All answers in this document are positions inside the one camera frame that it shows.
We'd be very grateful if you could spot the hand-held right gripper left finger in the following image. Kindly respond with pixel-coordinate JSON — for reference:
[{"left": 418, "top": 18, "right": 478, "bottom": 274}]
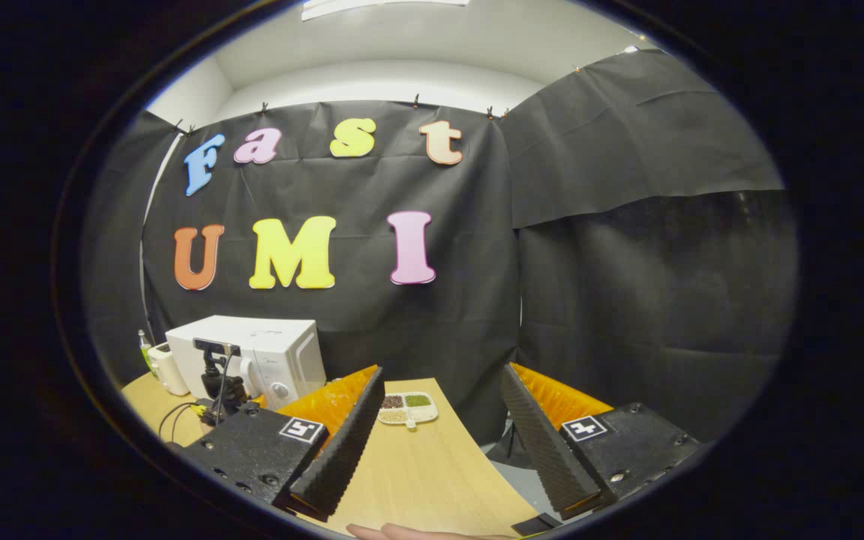
[{"left": 166, "top": 365, "right": 386, "bottom": 524}]

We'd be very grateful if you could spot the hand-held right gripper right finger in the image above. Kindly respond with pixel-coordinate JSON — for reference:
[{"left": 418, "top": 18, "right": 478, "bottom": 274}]
[{"left": 502, "top": 363, "right": 707, "bottom": 523}]

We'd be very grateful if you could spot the white microwave oven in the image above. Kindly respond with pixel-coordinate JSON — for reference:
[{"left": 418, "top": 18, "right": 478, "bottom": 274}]
[{"left": 166, "top": 315, "right": 327, "bottom": 412}]

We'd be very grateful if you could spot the white toaster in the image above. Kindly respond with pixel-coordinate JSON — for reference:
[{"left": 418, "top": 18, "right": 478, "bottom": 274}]
[{"left": 148, "top": 343, "right": 191, "bottom": 397}]

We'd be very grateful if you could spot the divided white spice dish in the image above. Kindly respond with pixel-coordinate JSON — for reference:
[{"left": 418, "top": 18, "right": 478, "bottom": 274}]
[{"left": 377, "top": 391, "right": 439, "bottom": 430}]

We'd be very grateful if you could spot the black backdrop cloth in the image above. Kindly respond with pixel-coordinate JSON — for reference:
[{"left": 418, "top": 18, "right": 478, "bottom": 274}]
[{"left": 79, "top": 49, "right": 800, "bottom": 451}]

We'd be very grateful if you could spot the long ceiling light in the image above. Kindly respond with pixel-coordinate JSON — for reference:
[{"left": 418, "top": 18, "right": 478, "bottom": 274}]
[{"left": 301, "top": 0, "right": 470, "bottom": 21}]

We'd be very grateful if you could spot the black cable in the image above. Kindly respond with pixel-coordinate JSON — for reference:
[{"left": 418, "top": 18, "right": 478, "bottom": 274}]
[{"left": 158, "top": 401, "right": 214, "bottom": 443}]

